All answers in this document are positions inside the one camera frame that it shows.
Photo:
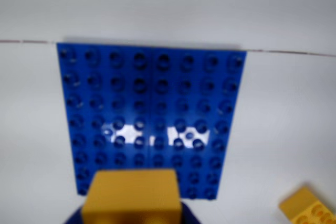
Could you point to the white foam board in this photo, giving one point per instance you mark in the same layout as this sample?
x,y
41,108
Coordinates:
x,y
26,129
168,6

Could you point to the yellow 2x2 block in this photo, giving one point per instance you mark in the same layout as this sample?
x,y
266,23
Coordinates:
x,y
131,197

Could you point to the blue 8x8 studded baseplate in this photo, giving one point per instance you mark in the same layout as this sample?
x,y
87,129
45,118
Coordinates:
x,y
157,90

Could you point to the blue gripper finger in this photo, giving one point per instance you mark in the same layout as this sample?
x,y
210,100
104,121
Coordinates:
x,y
187,216
76,217

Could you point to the yellow 2x4 block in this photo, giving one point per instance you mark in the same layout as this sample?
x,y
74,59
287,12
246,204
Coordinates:
x,y
307,208

